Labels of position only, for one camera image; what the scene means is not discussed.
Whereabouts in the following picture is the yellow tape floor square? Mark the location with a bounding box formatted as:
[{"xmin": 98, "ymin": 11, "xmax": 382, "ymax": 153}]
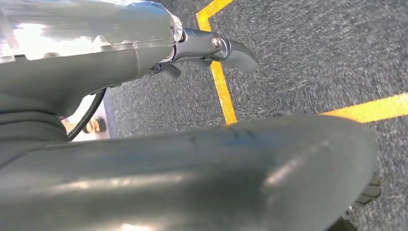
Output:
[{"xmin": 196, "ymin": 0, "xmax": 408, "ymax": 126}]

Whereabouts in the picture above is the person's foot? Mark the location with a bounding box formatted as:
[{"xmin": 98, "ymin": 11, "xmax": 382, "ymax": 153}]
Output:
[{"xmin": 82, "ymin": 117, "xmax": 106, "ymax": 135}]

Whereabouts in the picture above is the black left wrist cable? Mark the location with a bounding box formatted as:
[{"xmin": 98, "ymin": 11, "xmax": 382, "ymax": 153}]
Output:
[{"xmin": 67, "ymin": 88, "xmax": 107, "ymax": 141}]

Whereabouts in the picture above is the black robot foot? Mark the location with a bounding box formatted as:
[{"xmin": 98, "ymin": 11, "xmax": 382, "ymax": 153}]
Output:
[{"xmin": 326, "ymin": 173, "xmax": 382, "ymax": 231}]

